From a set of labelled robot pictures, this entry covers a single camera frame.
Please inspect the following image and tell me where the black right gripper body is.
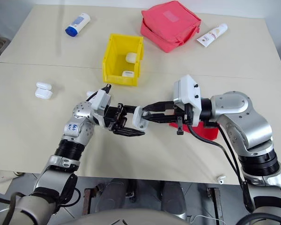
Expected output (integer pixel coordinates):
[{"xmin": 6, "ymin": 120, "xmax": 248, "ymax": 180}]
[{"xmin": 165, "ymin": 104, "xmax": 194, "ymax": 136}]

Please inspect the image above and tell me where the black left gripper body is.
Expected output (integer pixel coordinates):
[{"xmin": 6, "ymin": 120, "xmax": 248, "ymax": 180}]
[{"xmin": 104, "ymin": 104, "xmax": 129, "ymax": 132}]

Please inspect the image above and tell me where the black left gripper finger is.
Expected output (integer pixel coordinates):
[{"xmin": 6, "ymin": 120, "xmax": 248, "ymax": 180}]
[
  {"xmin": 122, "ymin": 105, "xmax": 139, "ymax": 114},
  {"xmin": 113, "ymin": 127, "xmax": 146, "ymax": 137}
]

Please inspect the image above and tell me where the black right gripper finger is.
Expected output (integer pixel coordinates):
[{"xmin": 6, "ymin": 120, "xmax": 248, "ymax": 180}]
[
  {"xmin": 142, "ymin": 101, "xmax": 177, "ymax": 113},
  {"xmin": 146, "ymin": 113, "xmax": 179, "ymax": 124}
]

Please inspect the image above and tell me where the yellow plastic bin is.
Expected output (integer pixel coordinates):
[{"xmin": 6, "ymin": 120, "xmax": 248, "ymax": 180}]
[{"xmin": 102, "ymin": 33, "xmax": 145, "ymax": 87}]

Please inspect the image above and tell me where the red plastic tray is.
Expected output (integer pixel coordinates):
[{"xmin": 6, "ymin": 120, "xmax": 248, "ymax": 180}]
[{"xmin": 169, "ymin": 120, "xmax": 220, "ymax": 142}]

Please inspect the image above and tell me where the pink fabric pouch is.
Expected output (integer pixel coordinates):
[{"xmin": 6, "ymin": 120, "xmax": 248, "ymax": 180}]
[{"xmin": 140, "ymin": 0, "xmax": 202, "ymax": 53}]

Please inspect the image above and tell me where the white hand cream tube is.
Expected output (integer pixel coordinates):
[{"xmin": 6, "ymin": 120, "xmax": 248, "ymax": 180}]
[{"xmin": 196, "ymin": 23, "xmax": 229, "ymax": 48}]

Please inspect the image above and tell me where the white bottle with blue cap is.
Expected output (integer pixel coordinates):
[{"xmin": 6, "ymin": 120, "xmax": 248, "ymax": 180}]
[{"xmin": 65, "ymin": 12, "xmax": 92, "ymax": 38}]

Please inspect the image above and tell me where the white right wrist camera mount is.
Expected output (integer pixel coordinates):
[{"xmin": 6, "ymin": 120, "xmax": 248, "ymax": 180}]
[{"xmin": 173, "ymin": 74, "xmax": 202, "ymax": 126}]

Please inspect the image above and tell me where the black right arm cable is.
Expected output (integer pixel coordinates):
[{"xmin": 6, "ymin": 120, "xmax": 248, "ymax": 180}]
[{"xmin": 187, "ymin": 123, "xmax": 251, "ymax": 211}]

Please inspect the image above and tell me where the rusty metal table frame bar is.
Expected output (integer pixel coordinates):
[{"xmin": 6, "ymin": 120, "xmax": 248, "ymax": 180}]
[
  {"xmin": 207, "ymin": 187, "xmax": 225, "ymax": 221},
  {"xmin": 82, "ymin": 187, "xmax": 96, "ymax": 216}
]

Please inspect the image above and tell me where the thin white floor cable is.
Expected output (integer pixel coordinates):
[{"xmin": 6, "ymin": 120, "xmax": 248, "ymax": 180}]
[{"xmin": 191, "ymin": 214, "xmax": 226, "ymax": 223}]

